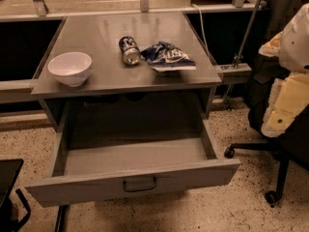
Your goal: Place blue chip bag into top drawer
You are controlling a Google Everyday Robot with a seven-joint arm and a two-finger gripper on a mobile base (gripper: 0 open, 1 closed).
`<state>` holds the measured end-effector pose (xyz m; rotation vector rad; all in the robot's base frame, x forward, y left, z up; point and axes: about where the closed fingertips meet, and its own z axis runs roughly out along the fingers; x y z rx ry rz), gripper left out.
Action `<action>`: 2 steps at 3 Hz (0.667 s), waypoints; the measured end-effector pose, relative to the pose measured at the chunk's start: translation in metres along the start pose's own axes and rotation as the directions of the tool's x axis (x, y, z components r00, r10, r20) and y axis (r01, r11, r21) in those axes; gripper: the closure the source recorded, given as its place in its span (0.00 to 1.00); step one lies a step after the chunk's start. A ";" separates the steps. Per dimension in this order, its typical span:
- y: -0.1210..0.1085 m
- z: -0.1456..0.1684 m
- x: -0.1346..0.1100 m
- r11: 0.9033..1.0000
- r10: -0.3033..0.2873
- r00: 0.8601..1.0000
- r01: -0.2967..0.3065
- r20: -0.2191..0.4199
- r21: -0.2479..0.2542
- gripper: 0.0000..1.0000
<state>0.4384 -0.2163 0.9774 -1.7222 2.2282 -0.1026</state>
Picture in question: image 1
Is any white cable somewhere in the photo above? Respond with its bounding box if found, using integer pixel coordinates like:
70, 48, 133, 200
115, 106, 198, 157
190, 3, 211, 58

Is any grey metal cabinet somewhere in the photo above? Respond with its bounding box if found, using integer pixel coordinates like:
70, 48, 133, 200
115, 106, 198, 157
32, 12, 221, 128

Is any blue soda can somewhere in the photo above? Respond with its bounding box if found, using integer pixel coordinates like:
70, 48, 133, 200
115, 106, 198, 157
119, 36, 141, 66

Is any black chair at left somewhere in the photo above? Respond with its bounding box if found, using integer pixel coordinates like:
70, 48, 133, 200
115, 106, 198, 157
0, 159, 32, 232

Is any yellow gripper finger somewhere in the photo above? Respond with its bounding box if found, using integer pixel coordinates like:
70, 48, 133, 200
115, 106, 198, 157
261, 72, 309, 137
259, 32, 283, 57

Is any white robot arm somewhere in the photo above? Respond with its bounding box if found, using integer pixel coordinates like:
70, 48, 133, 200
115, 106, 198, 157
259, 4, 309, 137

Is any black office chair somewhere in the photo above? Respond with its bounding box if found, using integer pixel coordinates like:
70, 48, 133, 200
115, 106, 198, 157
224, 53, 309, 206

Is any grey open top drawer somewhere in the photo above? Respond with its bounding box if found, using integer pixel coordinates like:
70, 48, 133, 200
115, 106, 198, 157
26, 121, 239, 207

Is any black drawer handle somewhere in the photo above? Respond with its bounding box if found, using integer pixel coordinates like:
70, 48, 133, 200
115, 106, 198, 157
123, 177, 156, 192

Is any blue chip bag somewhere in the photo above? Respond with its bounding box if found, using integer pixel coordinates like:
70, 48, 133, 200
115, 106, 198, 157
141, 42, 196, 72

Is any white bowl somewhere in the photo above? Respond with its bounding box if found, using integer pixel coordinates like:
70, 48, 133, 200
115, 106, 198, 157
47, 52, 92, 87

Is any metal clamp rod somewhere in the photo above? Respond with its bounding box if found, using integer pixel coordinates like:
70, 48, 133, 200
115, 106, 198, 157
231, 0, 261, 69

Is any grey metal rail frame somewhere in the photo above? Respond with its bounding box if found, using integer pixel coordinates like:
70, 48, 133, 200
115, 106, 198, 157
0, 0, 268, 23

